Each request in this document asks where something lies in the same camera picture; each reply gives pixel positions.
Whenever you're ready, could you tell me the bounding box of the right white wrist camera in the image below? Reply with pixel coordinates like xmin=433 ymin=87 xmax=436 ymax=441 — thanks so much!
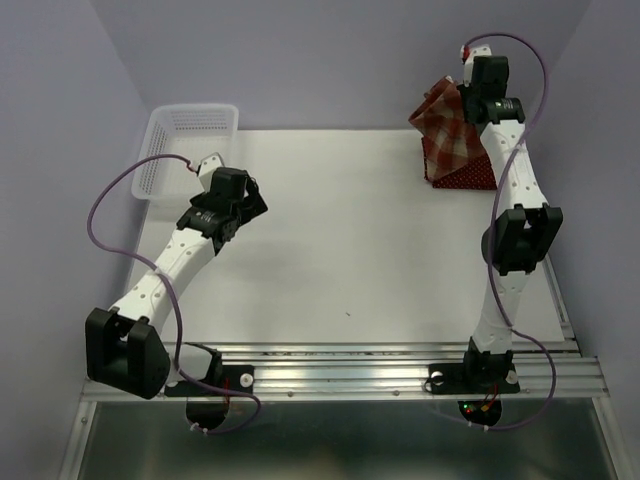
xmin=460 ymin=44 xmax=492 ymax=86

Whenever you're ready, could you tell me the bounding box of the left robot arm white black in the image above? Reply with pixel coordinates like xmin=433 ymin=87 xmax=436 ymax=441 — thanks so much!
xmin=85 ymin=166 xmax=268 ymax=399

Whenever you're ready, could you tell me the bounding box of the plaid red beige skirt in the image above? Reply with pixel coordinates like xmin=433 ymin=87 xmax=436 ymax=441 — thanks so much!
xmin=409 ymin=76 xmax=486 ymax=152

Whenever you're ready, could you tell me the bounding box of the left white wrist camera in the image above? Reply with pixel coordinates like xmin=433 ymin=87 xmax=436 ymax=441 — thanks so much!
xmin=189 ymin=152 xmax=225 ymax=192

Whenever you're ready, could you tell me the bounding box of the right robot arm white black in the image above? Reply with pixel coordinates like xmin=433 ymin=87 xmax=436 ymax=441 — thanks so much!
xmin=450 ymin=47 xmax=563 ymax=393

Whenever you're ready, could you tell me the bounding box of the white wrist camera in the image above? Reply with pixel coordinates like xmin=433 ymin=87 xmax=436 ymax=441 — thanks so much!
xmin=460 ymin=44 xmax=492 ymax=86
xmin=189 ymin=152 xmax=225 ymax=192

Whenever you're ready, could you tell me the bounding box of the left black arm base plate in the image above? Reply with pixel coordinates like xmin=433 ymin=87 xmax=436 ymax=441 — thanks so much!
xmin=164 ymin=363 xmax=255 ymax=398

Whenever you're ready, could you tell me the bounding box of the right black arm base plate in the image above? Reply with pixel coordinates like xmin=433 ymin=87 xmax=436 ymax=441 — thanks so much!
xmin=425 ymin=362 xmax=520 ymax=395

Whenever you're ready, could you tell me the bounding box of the white plastic basket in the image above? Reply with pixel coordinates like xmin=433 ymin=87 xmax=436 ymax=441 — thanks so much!
xmin=131 ymin=103 xmax=239 ymax=204

